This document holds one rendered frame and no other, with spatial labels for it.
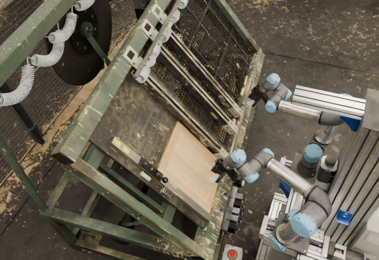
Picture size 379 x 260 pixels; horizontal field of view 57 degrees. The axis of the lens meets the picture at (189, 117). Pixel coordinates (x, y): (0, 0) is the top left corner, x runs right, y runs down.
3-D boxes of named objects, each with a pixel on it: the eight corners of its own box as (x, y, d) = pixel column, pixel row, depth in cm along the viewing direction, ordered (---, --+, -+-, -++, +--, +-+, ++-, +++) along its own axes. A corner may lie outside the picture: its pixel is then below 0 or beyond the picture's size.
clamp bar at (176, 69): (229, 136, 293) (253, 131, 277) (131, 33, 236) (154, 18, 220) (232, 127, 299) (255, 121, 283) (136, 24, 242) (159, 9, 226)
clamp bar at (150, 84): (221, 164, 276) (246, 161, 260) (113, 61, 219) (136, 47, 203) (224, 154, 282) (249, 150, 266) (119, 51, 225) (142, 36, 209)
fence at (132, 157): (205, 221, 248) (209, 221, 245) (107, 144, 202) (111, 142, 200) (207, 215, 251) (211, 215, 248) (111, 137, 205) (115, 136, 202)
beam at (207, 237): (199, 263, 242) (211, 264, 235) (188, 256, 237) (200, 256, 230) (256, 58, 372) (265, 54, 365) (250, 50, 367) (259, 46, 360)
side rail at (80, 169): (188, 255, 237) (201, 256, 230) (60, 167, 184) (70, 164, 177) (191, 247, 240) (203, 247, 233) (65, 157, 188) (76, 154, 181)
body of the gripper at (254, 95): (250, 90, 251) (258, 81, 242) (260, 96, 252) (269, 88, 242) (247, 97, 247) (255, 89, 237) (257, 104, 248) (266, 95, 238)
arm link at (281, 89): (280, 106, 231) (268, 95, 232) (288, 96, 237) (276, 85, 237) (286, 101, 224) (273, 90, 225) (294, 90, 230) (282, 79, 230)
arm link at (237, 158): (242, 165, 184) (231, 153, 185) (232, 171, 193) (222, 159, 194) (250, 157, 188) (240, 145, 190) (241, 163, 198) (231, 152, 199)
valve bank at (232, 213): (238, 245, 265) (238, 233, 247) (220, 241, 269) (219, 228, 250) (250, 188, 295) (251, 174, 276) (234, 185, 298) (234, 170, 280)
